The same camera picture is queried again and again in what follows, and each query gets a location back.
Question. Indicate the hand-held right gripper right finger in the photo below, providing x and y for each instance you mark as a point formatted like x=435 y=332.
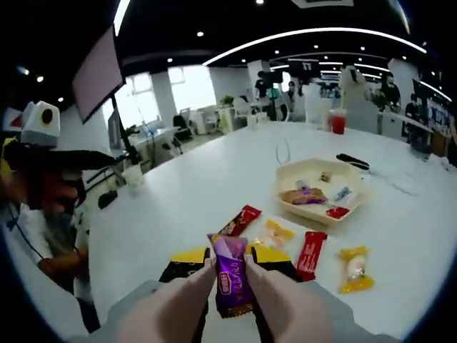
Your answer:
x=282 y=266

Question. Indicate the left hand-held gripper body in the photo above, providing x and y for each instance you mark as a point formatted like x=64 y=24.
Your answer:
x=37 y=134

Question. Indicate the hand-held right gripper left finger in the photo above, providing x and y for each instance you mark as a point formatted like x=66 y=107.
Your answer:
x=182 y=266

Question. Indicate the bright red wafer bar packet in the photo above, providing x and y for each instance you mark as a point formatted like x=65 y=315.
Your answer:
x=311 y=255

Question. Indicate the large yellow cake packet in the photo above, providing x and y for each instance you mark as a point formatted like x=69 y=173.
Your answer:
x=278 y=232

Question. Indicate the pink food tongs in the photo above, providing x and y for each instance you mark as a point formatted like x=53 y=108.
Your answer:
x=168 y=311

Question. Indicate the purple snack packet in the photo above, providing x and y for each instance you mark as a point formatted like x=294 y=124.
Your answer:
x=232 y=278

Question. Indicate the dark red chocolate bar packet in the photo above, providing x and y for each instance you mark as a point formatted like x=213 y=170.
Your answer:
x=239 y=219

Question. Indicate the brown biscuit packet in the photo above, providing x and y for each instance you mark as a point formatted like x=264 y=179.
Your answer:
x=303 y=196

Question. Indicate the small yellow cake packet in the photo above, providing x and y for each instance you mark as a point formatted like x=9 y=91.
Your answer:
x=357 y=269

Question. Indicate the small red candy packet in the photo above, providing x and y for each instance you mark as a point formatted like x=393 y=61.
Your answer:
x=337 y=212

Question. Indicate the cream hexagonal container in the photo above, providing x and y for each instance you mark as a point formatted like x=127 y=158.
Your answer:
x=285 y=175

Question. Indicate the clear bag of black food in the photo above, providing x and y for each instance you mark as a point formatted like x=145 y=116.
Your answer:
x=342 y=194

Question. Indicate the small tan candy packet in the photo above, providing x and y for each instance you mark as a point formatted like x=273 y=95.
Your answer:
x=325 y=176

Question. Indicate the person's left hand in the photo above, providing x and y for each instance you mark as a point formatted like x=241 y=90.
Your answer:
x=35 y=193

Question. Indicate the black computer mouse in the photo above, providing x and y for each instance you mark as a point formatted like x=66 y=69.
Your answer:
x=108 y=199

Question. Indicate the white paper cup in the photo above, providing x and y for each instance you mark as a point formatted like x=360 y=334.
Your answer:
x=256 y=120
x=133 y=180

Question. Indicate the potted green plant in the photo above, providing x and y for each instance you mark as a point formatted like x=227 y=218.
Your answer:
x=381 y=103
x=227 y=100
x=132 y=129

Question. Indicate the large screen on black stand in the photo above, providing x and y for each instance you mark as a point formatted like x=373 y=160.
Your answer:
x=96 y=78

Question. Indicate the black office chair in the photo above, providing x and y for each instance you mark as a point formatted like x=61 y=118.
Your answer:
x=183 y=128

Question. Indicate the red drink cup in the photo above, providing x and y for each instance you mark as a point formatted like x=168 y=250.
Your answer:
x=338 y=123

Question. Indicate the translucent white plastic bag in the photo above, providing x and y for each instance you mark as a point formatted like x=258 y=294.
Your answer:
x=317 y=107

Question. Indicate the light grey cabinet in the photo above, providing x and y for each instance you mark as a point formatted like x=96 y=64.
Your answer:
x=360 y=118

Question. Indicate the beige coat mannequin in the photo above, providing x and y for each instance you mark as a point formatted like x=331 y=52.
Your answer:
x=354 y=84

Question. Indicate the dark hanging display screen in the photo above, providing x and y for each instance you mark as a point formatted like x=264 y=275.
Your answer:
x=303 y=68

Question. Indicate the long white ceiling light strip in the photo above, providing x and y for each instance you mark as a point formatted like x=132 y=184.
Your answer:
x=321 y=30

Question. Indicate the ceiling air conditioner vent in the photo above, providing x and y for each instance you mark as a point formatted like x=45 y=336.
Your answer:
x=321 y=3

